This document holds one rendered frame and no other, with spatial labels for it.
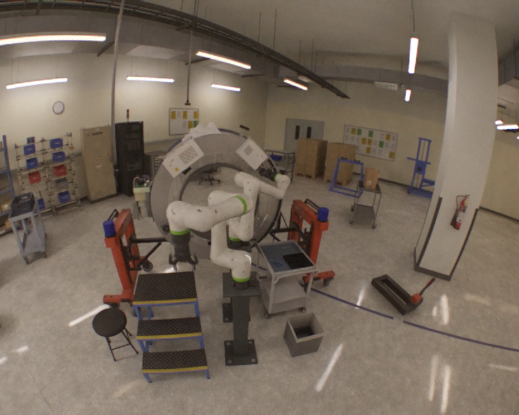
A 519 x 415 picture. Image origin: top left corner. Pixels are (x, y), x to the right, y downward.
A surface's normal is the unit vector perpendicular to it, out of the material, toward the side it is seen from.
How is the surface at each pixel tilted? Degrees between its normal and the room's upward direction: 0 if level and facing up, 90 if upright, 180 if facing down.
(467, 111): 90
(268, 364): 0
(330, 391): 0
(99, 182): 90
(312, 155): 90
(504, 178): 90
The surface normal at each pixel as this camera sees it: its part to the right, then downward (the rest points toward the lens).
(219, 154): 0.29, 0.37
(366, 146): -0.56, 0.28
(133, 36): 0.83, 0.25
